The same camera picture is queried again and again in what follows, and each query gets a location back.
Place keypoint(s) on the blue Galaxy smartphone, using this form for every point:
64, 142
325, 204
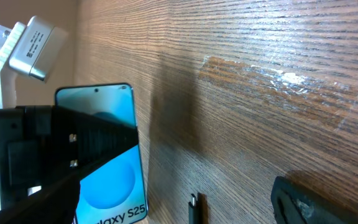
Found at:
115, 192

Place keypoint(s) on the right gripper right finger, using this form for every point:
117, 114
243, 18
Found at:
294, 204

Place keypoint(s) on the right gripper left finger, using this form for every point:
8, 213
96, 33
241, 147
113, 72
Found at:
55, 204

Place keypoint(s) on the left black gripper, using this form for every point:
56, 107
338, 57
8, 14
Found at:
43, 144

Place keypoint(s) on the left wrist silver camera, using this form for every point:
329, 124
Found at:
30, 50

